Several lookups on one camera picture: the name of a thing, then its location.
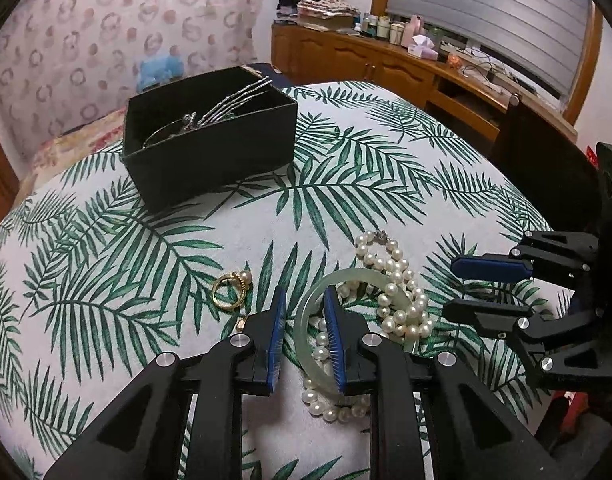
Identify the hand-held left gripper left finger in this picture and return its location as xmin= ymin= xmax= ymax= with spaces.
xmin=43 ymin=286 xmax=289 ymax=480

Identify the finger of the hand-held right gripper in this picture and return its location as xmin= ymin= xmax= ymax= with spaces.
xmin=450 ymin=230 xmax=600 ymax=287
xmin=442 ymin=298 xmax=612 ymax=391

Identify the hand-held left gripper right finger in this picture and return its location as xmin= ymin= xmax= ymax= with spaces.
xmin=323 ymin=287 xmax=562 ymax=480

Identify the white pearl necklace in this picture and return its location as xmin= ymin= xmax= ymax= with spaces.
xmin=301 ymin=230 xmax=433 ymax=424

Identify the pale green jade bangle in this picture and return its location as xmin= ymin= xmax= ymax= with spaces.
xmin=293 ymin=268 xmax=423 ymax=397

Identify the black box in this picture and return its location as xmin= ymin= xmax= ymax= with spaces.
xmin=122 ymin=66 xmax=299 ymax=211

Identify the silver bangle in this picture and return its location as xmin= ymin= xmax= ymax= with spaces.
xmin=142 ymin=119 xmax=188 ymax=149

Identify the silver hair comb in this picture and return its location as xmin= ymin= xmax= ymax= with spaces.
xmin=183 ymin=77 xmax=274 ymax=134

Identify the black chair back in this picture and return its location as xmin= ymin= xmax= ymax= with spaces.
xmin=491 ymin=97 xmax=602 ymax=234

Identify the pink tissue box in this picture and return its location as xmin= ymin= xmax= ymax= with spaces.
xmin=407 ymin=35 xmax=440 ymax=59

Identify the grey window blind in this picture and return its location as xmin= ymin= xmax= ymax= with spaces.
xmin=386 ymin=0 xmax=594 ymax=102

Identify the wooden sideboard cabinet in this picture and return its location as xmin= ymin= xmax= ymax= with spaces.
xmin=271 ymin=20 xmax=579 ymax=147

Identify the dark blue blanket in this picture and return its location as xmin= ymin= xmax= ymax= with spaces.
xmin=241 ymin=62 xmax=292 ymax=89

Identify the row of cosmetic bottles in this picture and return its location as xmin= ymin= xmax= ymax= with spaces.
xmin=353 ymin=12 xmax=408 ymax=44

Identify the floral bedspread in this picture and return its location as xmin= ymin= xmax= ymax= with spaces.
xmin=31 ymin=107 xmax=132 ymax=172

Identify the blue plush toy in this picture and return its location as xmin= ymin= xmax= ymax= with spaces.
xmin=135 ymin=47 xmax=185 ymax=86

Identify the patterned folded cloth stack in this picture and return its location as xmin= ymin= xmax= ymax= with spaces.
xmin=297 ymin=0 xmax=361 ymax=29

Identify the dark folded clothes stack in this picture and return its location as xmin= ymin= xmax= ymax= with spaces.
xmin=276 ymin=0 xmax=322 ymax=19

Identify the gold pearl ring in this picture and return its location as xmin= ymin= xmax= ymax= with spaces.
xmin=211 ymin=270 xmax=253 ymax=312

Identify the ring patterned curtain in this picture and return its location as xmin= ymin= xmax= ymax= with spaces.
xmin=0 ymin=0 xmax=267 ymax=177

